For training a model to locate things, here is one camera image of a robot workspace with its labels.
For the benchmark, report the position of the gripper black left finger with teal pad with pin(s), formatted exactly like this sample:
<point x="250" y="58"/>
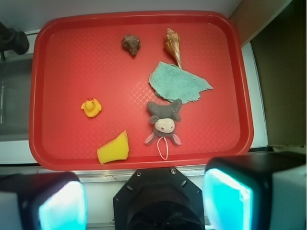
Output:
<point x="47" y="201"/>

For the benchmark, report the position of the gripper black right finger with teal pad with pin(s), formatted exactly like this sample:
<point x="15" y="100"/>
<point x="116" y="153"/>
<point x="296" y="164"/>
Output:
<point x="260" y="191"/>

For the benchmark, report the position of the yellow sponge piece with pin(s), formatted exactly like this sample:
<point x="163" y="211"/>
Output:
<point x="115" y="150"/>

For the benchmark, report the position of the yellow rubber duck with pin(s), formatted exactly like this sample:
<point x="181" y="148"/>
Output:
<point x="91" y="107"/>

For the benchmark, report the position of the gray plush donkey toy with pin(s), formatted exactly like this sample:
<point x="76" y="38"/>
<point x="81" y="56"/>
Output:
<point x="163" y="119"/>

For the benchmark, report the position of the red plastic tray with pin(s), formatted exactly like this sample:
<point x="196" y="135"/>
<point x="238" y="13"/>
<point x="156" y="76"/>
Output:
<point x="76" y="58"/>

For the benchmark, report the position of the teal cloth scrap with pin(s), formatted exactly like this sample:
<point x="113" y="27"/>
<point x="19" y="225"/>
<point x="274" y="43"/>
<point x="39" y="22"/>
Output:
<point x="171" y="83"/>

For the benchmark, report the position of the black clamp knob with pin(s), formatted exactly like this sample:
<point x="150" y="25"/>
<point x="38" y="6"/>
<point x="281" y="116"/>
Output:
<point x="11" y="39"/>

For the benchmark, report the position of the brown spiral seashell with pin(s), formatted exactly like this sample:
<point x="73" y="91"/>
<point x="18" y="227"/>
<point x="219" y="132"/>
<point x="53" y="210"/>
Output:
<point x="172" y="45"/>

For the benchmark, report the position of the brown rock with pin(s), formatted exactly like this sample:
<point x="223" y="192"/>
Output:
<point x="131" y="43"/>

